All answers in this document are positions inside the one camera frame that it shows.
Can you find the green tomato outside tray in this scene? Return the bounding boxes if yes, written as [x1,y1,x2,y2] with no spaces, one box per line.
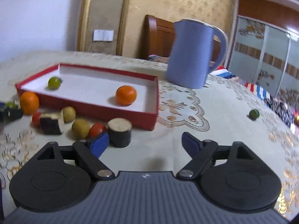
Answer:
[4,101,18,109]

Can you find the orange tangerine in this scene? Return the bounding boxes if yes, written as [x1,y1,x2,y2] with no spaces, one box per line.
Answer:
[20,91,40,115]
[115,85,137,106]

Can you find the red cherry tomato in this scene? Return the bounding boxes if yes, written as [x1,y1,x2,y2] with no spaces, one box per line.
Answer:
[31,112,41,127]
[89,123,107,138]

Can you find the black sugarcane piece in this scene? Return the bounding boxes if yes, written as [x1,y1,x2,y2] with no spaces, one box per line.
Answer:
[107,118,132,148]
[40,112,64,135]

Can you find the yellow-brown fruit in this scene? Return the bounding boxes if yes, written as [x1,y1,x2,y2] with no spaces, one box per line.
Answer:
[71,118,90,140]
[61,106,76,123]

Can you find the green tomato in tray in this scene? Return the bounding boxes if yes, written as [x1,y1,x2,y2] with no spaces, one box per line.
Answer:
[47,76,62,90]

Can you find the embroidered cream tablecloth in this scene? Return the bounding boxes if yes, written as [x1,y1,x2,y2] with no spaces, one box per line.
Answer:
[1,52,298,219]

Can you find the dark green lime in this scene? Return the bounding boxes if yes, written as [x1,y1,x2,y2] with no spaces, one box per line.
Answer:
[248,109,260,120]

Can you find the dark floral blanket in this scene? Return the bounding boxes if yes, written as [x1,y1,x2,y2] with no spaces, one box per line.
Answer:
[263,97,295,128]

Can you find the red cardboard tray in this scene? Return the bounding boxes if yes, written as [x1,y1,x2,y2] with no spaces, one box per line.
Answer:
[15,63,159,130]

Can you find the striped colourful bedding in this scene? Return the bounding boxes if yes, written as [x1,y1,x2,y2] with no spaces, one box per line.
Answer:
[147,54,299,112]

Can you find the blue electric kettle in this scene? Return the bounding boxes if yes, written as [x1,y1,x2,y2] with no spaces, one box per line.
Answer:
[165,19,228,89]

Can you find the sliding door wardrobe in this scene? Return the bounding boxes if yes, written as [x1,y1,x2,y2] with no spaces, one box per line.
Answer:
[228,0,298,107]

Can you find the wooden bed headboard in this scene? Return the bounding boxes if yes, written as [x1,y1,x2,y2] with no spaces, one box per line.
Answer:
[139,14,222,62]

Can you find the gold wall frame moulding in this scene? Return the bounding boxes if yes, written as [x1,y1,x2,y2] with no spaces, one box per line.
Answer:
[76,0,129,55]

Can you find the white wall switch panel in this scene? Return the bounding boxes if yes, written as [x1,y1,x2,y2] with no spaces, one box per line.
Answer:
[93,29,114,42]

